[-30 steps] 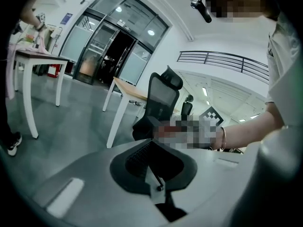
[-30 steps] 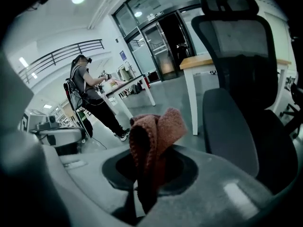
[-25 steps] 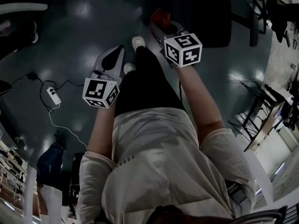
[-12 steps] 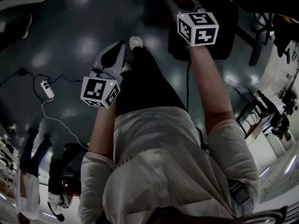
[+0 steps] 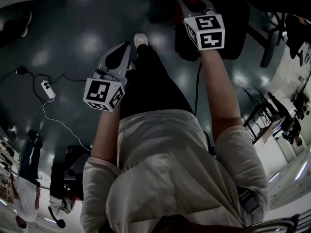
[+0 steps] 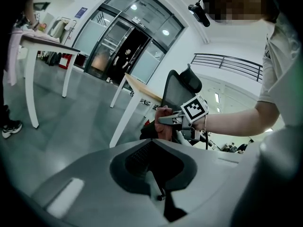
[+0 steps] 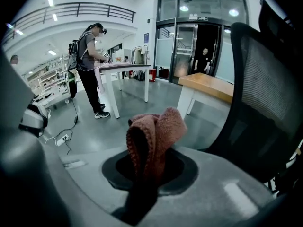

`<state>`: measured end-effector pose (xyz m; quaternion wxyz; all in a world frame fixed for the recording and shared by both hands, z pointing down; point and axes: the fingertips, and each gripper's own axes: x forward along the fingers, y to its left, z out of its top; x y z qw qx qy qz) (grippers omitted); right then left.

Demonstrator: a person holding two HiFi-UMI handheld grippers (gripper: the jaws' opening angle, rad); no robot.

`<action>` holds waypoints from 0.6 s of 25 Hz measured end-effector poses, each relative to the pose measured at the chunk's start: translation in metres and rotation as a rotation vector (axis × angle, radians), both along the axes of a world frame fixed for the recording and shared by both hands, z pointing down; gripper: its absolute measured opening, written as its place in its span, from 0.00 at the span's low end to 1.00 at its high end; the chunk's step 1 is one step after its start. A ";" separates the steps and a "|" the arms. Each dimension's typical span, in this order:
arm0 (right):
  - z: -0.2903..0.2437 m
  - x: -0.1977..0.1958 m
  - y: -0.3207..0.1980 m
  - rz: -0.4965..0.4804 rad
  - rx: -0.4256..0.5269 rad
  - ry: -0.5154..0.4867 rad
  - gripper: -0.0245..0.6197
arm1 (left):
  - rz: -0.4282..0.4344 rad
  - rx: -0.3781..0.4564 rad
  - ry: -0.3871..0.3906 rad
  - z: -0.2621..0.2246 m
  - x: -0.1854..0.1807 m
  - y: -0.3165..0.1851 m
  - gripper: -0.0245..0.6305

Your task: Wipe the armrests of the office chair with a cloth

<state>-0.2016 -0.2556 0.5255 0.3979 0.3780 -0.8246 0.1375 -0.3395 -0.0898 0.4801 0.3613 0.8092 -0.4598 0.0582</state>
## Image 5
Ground black office chair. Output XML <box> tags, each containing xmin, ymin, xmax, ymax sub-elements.
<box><xmin>263</xmin><ymin>11</ymin><xmax>306</xmax><ymax>67</ymax></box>
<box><xmin>148</xmin><ymin>0</ymin><xmax>268</xmax><ymax>62</ymax></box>

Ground person's right shoe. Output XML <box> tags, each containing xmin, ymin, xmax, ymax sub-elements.
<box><xmin>133</xmin><ymin>33</ymin><xmax>149</xmax><ymax>50</ymax></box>

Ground black chair armrest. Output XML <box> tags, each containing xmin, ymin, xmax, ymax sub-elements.
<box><xmin>174</xmin><ymin>0</ymin><xmax>202</xmax><ymax>62</ymax></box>
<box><xmin>260</xmin><ymin>32</ymin><xmax>278</xmax><ymax>68</ymax></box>

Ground person's white shirt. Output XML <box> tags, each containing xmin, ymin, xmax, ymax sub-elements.
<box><xmin>80</xmin><ymin>109</ymin><xmax>270</xmax><ymax>233</ymax></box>

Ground person's left forearm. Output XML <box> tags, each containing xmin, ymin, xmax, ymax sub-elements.
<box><xmin>91</xmin><ymin>109</ymin><xmax>122</xmax><ymax>166</ymax></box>

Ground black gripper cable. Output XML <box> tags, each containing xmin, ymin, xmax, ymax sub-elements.
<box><xmin>195</xmin><ymin>61</ymin><xmax>203</xmax><ymax>116</ymax></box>

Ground storage shelf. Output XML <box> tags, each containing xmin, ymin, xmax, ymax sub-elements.
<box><xmin>0</xmin><ymin>139</ymin><xmax>20</xmax><ymax>203</ymax></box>

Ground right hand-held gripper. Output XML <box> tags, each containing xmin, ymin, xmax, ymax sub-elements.
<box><xmin>177</xmin><ymin>0</ymin><xmax>225</xmax><ymax>51</ymax></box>

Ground wooden desk black frame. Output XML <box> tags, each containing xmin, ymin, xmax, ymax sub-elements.
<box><xmin>242</xmin><ymin>87</ymin><xmax>292</xmax><ymax>145</ymax></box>

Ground person's face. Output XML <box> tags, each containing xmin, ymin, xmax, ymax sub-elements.
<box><xmin>157</xmin><ymin>214</ymin><xmax>243</xmax><ymax>233</ymax></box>

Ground grey harness strap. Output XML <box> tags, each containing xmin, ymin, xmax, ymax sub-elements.
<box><xmin>237</xmin><ymin>185</ymin><xmax>264</xmax><ymax>216</ymax></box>

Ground person's right forearm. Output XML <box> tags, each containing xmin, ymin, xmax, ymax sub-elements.
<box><xmin>199</xmin><ymin>49</ymin><xmax>243</xmax><ymax>140</ymax></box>

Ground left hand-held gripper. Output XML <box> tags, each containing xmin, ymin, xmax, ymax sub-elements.
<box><xmin>83</xmin><ymin>41</ymin><xmax>132</xmax><ymax>113</ymax></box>

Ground black bag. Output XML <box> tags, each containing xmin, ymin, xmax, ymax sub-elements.
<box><xmin>63</xmin><ymin>145</ymin><xmax>92</xmax><ymax>179</ymax></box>

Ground person's black trousers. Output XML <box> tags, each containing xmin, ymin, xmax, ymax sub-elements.
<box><xmin>119</xmin><ymin>44</ymin><xmax>195</xmax><ymax>121</ymax></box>

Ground black head camera rig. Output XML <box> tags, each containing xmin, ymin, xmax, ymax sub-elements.
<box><xmin>242</xmin><ymin>214</ymin><xmax>301</xmax><ymax>233</ymax></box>

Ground white cable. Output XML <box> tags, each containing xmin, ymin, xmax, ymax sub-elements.
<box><xmin>42</xmin><ymin>98</ymin><xmax>93</xmax><ymax>152</ymax></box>

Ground white power strip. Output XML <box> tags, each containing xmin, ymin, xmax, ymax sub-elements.
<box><xmin>40</xmin><ymin>80</ymin><xmax>56</xmax><ymax>99</ymax></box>

